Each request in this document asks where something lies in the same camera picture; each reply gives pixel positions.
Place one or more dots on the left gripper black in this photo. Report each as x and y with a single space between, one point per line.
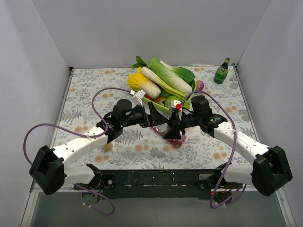
149 113

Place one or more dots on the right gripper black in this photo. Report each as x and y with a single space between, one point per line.
176 123

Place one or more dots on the white pill bottle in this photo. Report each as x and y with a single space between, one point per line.
163 129

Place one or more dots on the red weekly pill organizer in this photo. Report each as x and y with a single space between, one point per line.
174 142

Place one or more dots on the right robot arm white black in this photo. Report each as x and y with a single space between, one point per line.
269 169

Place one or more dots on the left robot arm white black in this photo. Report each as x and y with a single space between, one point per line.
51 167

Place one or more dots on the brown mushroom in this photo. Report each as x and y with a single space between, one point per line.
160 100

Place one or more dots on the green plastic tray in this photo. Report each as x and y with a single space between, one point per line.
162 107

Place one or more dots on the small round green cabbage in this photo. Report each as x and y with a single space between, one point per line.
169 99

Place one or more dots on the green napa cabbage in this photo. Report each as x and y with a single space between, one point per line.
168 76

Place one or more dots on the yellow napa cabbage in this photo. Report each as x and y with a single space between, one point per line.
138 81

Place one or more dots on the purple red onion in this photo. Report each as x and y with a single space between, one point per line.
199 85

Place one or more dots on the green bok choy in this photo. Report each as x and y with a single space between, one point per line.
187 75

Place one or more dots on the white celery stalk bunch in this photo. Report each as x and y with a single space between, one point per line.
142 68

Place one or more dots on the small amber pill jar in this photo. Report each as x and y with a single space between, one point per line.
107 147

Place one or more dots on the green glass bottle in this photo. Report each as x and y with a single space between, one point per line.
222 72

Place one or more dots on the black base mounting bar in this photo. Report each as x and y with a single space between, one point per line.
159 183

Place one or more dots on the floral tablecloth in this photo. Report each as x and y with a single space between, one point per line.
93 93

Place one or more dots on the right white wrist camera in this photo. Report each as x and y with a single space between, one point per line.
176 105

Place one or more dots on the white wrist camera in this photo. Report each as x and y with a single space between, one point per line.
176 105
137 97

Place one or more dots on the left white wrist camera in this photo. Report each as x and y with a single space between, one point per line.
137 97

